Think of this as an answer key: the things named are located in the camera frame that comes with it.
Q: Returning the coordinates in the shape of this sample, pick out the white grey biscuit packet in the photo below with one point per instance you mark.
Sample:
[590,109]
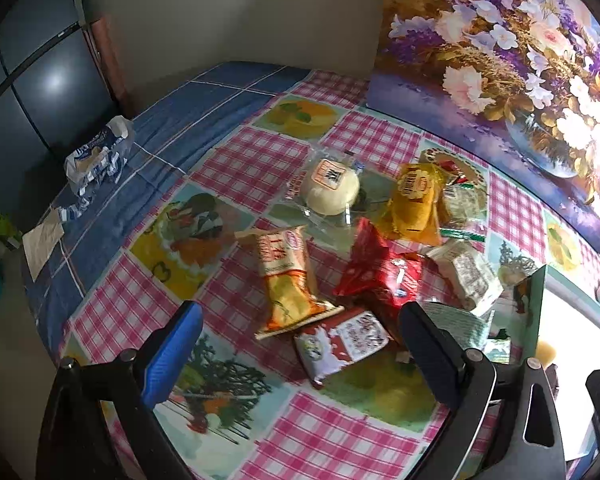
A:
[474,282]

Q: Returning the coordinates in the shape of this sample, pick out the yellow soft bread packet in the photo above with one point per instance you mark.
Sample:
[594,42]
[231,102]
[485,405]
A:
[412,209]

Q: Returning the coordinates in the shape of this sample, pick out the green rimmed cracker packet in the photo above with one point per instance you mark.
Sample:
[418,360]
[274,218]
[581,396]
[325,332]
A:
[462,211]

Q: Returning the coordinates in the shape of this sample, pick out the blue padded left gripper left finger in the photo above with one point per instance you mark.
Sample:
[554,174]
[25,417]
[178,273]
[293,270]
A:
[166,351]

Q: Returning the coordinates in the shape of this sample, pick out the red white milk snack packet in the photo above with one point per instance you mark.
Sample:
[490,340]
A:
[327,347]

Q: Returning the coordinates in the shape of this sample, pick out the orange yellow snack bag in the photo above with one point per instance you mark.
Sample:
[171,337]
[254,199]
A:
[286,273]

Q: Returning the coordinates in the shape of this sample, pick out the checkered picture tablecloth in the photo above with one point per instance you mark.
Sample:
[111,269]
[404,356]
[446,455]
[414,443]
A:
[204,166]

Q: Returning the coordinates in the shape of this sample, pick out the white paper slip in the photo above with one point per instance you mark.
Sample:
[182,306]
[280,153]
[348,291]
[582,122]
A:
[40,242]

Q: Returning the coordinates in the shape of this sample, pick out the green white biscuit packet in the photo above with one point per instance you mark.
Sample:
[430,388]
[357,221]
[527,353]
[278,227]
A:
[498,349]

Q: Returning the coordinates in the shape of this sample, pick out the dark glass cabinet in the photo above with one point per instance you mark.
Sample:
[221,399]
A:
[54,97]

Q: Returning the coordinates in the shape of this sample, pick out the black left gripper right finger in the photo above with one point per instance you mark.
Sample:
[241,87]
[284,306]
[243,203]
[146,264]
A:
[436,353]

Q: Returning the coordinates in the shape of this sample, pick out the teal white tray box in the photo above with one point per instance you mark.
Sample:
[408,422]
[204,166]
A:
[549,308]

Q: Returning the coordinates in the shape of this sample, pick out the steamed cake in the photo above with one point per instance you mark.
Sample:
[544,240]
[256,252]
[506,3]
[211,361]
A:
[326,187]

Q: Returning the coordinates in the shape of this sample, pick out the floral painting canvas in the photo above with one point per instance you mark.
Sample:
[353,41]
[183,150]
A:
[514,82]

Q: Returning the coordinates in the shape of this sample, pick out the pale green textured packet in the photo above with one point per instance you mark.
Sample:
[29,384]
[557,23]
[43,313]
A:
[467,329]

